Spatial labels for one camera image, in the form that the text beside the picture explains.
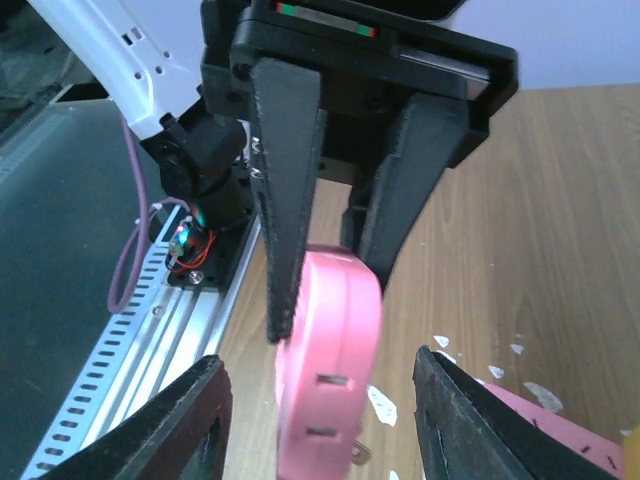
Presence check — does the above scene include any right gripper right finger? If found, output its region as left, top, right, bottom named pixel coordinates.
left=413, top=346, right=616, bottom=479

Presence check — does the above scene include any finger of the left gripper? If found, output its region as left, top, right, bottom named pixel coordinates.
left=250, top=58, right=326, bottom=344

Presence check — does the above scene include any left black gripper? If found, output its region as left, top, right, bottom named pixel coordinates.
left=200, top=1, right=519, bottom=288

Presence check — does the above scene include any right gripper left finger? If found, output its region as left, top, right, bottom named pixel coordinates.
left=31, top=355, right=233, bottom=479

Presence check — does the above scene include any pink triangular power socket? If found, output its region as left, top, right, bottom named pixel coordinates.
left=484, top=383, right=624, bottom=479

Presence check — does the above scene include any pink plug adapter block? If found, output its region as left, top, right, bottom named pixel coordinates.
left=275, top=244, right=383, bottom=479

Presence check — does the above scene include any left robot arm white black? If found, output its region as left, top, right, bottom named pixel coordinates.
left=34, top=1, right=519, bottom=343

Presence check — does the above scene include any yellow cube socket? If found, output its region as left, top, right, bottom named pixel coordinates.
left=622, top=426, right=640, bottom=480

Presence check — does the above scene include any aluminium front rail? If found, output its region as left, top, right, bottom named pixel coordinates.
left=134, top=214, right=264, bottom=386

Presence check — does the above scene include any slotted grey cable duct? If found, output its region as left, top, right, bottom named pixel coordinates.
left=19, top=234, right=174, bottom=480

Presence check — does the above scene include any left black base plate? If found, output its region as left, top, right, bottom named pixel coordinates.
left=165, top=205, right=256, bottom=291

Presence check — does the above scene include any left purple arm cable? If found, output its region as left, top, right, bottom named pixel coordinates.
left=107, top=112, right=166, bottom=315

